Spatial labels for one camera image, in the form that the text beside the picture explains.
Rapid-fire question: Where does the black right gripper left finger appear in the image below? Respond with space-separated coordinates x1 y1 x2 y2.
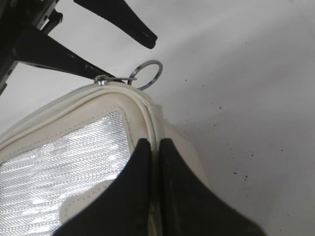
54 138 151 236

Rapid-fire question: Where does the silver zipper pull ring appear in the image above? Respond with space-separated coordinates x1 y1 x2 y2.
95 59 163 90

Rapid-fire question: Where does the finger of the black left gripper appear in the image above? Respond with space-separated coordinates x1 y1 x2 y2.
75 0 158 49

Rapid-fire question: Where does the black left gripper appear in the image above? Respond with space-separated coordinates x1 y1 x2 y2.
0 0 113 93

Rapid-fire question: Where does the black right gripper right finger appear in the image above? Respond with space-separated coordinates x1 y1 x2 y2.
159 138 258 236

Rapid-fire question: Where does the cream zippered bag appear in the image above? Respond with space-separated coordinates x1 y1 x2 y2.
0 82 205 236

